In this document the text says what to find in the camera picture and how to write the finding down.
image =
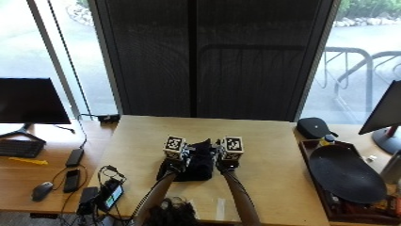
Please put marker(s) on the person's left hand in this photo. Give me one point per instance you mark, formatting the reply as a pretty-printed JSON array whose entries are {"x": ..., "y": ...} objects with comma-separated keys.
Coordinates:
[{"x": 180, "y": 160}]

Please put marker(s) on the person's right hand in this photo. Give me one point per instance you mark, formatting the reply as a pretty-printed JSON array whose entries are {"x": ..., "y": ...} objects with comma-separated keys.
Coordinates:
[{"x": 223, "y": 160}]

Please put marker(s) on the black cloth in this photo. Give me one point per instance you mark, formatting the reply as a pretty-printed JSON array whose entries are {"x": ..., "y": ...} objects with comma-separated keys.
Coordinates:
[{"x": 202, "y": 163}]

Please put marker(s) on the white marker cube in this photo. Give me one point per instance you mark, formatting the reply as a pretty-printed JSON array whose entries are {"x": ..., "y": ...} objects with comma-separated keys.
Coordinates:
[
  {"x": 175, "y": 145},
  {"x": 232, "y": 146}
]

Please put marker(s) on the white paper label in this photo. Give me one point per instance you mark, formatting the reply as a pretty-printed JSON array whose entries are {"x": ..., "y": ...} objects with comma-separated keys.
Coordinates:
[{"x": 220, "y": 208}]

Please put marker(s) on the smartphone with lit screen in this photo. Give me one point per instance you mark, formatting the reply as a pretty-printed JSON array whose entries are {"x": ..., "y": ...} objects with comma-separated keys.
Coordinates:
[{"x": 112, "y": 194}]

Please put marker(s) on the black zip case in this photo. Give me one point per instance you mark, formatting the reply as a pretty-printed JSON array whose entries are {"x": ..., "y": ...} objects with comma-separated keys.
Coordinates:
[{"x": 314, "y": 127}]

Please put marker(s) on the black power adapter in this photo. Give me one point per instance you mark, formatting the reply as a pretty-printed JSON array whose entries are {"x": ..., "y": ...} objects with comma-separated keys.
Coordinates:
[{"x": 75, "y": 157}]

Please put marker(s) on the black battery pack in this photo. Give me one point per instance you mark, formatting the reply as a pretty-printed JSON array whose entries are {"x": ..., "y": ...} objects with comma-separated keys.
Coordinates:
[{"x": 87, "y": 201}]

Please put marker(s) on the dark wooden box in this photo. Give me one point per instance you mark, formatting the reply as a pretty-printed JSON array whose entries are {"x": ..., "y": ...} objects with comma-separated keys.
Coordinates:
[{"x": 322, "y": 194}]

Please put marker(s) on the black smartphone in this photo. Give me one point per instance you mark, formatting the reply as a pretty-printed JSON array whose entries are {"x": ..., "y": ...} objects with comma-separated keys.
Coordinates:
[{"x": 72, "y": 180}]

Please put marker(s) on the black oval tray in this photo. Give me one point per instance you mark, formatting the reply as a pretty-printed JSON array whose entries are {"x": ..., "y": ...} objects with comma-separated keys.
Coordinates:
[{"x": 347, "y": 175}]

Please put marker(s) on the black window blind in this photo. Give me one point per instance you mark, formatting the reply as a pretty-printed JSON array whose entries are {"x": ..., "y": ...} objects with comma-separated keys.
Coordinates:
[{"x": 208, "y": 56}]

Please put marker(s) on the black computer mouse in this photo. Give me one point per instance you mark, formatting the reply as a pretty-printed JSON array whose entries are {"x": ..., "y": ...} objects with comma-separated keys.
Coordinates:
[{"x": 42, "y": 190}]

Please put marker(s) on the yellow flat tool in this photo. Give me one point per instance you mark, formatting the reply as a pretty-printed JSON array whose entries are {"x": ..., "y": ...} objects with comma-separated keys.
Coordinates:
[{"x": 29, "y": 161}]

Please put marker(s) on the black keyboard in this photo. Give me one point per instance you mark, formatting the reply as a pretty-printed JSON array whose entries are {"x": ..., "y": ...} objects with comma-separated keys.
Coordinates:
[{"x": 21, "y": 148}]

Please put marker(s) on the black computer monitor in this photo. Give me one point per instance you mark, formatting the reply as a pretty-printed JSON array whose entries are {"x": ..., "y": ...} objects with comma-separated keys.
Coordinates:
[{"x": 30, "y": 102}]

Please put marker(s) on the monitor with red stand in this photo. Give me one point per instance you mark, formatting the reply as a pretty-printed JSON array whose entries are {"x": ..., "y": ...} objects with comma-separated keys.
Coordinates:
[{"x": 387, "y": 119}]

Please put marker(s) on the metal bicycle rack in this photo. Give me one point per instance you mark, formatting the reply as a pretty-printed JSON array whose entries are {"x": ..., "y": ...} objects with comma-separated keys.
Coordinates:
[{"x": 355, "y": 75}]

